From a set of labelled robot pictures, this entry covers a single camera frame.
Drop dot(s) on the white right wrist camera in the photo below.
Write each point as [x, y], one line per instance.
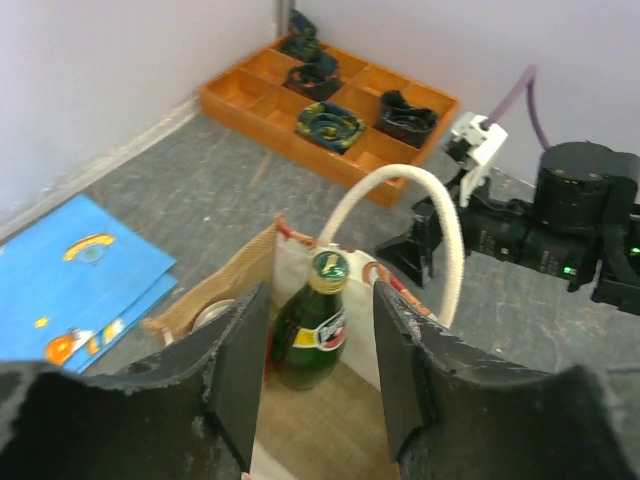
[475, 149]

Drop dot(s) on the green glass bottle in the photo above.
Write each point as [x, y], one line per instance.
[311, 328]

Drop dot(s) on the burlap canvas tote bag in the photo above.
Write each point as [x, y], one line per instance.
[321, 412]

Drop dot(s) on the black rolled sock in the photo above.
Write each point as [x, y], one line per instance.
[317, 80]
[409, 124]

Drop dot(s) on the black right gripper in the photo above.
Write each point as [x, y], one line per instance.
[491, 227]

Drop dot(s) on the dark rolled sock back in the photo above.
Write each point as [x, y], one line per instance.
[301, 47]

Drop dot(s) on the blue-yellow rolled sock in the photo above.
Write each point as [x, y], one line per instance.
[330, 126]

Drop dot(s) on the orange wooden compartment tray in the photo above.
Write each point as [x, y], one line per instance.
[251, 98]

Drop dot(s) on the black rolled sock front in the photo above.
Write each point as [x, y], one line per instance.
[409, 124]

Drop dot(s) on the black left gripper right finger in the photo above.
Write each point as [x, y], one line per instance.
[454, 411]

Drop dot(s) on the blue space-print cloth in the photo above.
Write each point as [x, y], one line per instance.
[74, 283]

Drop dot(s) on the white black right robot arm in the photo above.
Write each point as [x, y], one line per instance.
[581, 226]

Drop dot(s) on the red cola can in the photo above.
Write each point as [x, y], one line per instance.
[210, 313]

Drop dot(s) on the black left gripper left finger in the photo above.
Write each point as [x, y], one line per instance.
[188, 411]

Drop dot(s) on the black rolled sock middle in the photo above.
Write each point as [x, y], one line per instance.
[317, 80]

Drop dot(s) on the dark sock in corner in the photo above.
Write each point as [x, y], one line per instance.
[299, 25]

